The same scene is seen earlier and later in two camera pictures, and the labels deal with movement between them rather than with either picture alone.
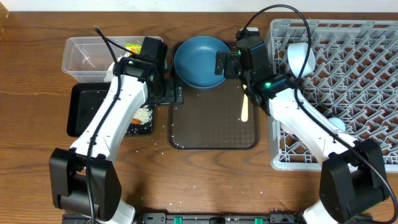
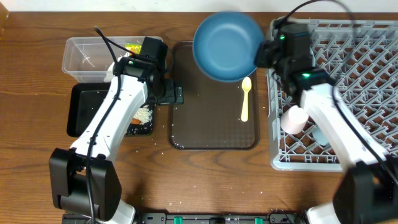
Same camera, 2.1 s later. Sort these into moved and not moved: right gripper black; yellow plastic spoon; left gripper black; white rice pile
Moved: right gripper black
Not moved: yellow plastic spoon; left gripper black; white rice pile
